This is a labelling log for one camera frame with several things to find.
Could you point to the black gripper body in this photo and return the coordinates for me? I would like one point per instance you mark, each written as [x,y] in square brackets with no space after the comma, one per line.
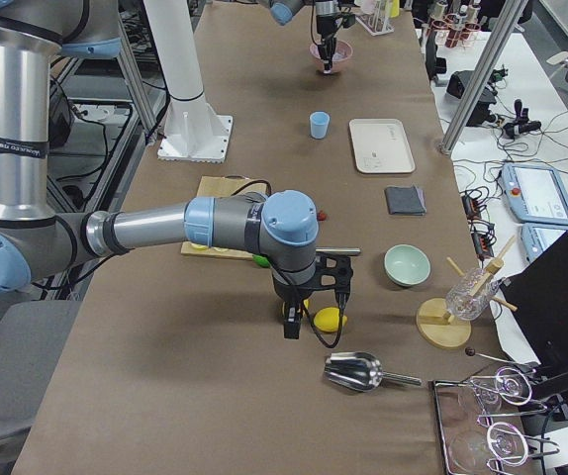
[284,293]
[325,24]

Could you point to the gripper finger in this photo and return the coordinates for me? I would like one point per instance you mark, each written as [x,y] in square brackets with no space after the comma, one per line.
[297,319]
[288,328]
[331,51]
[324,56]

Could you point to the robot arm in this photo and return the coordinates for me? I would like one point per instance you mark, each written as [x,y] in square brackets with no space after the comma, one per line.
[37,242]
[283,11]

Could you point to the pile of ice cubes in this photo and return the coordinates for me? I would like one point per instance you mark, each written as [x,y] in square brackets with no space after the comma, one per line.
[342,51]

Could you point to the white cup rack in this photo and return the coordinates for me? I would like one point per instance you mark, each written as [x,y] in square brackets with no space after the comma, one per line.
[376,16]

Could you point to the light blue cup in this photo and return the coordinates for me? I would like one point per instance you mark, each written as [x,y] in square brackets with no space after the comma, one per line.
[319,124]

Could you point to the metal ice scoop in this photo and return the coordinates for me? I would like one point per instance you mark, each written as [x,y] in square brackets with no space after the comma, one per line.
[362,372]

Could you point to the pink bowl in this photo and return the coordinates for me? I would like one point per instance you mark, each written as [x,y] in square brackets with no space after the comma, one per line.
[337,66]

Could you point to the yellow lemon near scoop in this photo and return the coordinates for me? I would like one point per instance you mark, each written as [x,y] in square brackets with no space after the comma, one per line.
[327,319]

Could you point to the green lime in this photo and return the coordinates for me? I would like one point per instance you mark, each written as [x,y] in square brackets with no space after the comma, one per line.
[261,260]

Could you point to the steel muddler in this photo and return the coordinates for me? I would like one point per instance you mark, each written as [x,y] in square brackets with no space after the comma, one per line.
[345,251]

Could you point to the lemon slice upper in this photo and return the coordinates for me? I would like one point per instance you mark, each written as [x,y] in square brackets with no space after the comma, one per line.
[198,246]

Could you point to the cream rabbit tray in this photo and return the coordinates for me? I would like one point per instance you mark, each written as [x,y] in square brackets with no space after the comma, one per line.
[380,146]

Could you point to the mint green bowl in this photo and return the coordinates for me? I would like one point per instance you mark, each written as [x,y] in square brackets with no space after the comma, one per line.
[406,265]

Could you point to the wooden cutting board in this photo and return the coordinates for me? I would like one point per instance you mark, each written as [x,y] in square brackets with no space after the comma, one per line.
[224,187]

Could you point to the grey folded cloth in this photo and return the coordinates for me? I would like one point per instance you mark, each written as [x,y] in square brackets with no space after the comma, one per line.
[405,201]

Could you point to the wooden glass stand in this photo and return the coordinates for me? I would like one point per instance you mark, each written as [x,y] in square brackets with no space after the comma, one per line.
[438,326]

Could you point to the clear cut glass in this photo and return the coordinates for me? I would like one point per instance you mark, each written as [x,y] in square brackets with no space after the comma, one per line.
[467,299]

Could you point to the black metal glass rack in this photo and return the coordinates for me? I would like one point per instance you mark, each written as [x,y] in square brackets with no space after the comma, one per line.
[479,422]

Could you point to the lower teach pendant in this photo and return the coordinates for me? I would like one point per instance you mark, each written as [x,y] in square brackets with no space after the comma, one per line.
[537,238]

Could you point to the teach pendant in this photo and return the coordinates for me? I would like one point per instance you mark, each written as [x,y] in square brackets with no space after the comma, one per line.
[537,238]
[535,194]

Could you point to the upper teach pendant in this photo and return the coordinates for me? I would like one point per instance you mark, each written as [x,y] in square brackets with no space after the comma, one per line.
[535,194]

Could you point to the black monitor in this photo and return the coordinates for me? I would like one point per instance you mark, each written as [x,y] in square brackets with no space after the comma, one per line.
[541,294]

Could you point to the grey chair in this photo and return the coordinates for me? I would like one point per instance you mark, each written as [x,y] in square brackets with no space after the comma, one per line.
[32,337]

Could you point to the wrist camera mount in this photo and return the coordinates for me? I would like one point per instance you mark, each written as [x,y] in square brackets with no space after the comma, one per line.
[332,272]
[346,19]

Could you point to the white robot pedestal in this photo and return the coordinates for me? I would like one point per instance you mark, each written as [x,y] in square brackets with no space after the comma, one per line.
[193,131]

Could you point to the aluminium frame post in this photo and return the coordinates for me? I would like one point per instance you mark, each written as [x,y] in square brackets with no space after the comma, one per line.
[509,17]

